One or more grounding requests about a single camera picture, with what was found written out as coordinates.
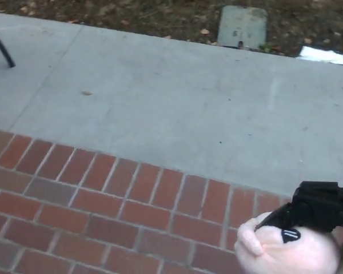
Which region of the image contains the white plush dumpling toy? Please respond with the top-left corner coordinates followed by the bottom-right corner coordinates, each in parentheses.
top-left (234, 218), bottom-right (343, 274)

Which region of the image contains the grey ground utility cover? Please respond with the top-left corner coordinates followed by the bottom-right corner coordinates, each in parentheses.
top-left (217, 5), bottom-right (269, 49)

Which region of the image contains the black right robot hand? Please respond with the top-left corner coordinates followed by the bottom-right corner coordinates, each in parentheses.
top-left (254, 181), bottom-right (343, 252)

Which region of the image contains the black curved metal leg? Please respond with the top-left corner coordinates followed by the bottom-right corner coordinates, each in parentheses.
top-left (0, 24), bottom-right (17, 69)

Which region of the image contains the white flat strip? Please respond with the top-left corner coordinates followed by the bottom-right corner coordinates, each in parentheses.
top-left (298, 46), bottom-right (343, 66)

